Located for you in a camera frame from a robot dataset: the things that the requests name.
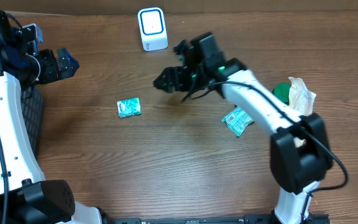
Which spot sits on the grey plastic basket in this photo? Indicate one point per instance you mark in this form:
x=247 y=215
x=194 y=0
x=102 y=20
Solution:
x=33 y=107

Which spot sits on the teal wipes packet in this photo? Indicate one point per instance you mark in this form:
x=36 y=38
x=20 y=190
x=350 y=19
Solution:
x=237 y=121

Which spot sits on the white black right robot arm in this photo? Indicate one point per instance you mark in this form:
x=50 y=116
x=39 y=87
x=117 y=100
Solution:
x=299 y=149

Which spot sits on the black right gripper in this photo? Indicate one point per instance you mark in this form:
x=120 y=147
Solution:
x=177 y=76

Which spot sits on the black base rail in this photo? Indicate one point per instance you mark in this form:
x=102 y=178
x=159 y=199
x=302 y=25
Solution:
x=197 y=220

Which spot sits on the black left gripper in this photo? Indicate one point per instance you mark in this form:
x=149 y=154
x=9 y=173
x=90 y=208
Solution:
x=55 y=71

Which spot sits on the teal Kleenex tissue pack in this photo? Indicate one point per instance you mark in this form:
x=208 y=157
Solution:
x=129 y=107

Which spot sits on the green white small bottle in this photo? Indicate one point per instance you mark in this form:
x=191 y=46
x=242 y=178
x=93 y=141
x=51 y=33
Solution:
x=281 y=91

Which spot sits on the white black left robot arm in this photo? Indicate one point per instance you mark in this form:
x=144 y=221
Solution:
x=26 y=196

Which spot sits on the beige snack pouch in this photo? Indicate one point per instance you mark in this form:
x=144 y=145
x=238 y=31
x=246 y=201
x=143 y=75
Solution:
x=300 y=98

